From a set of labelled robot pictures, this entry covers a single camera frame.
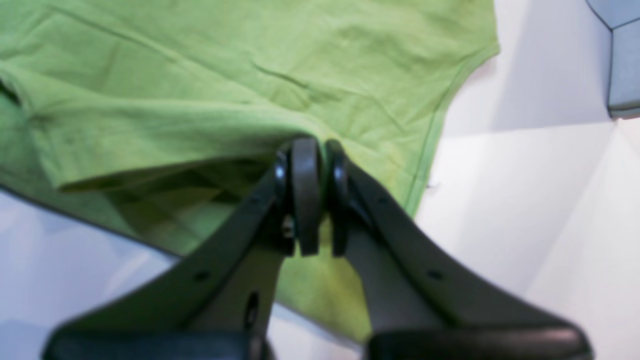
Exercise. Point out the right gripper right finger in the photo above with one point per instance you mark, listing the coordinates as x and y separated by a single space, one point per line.
422 303

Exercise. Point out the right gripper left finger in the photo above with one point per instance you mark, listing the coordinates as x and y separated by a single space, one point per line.
214 304

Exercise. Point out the green T-shirt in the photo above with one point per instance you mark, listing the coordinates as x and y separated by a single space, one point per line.
154 118

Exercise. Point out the grey panel at table corner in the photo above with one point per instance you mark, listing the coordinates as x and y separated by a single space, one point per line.
622 18

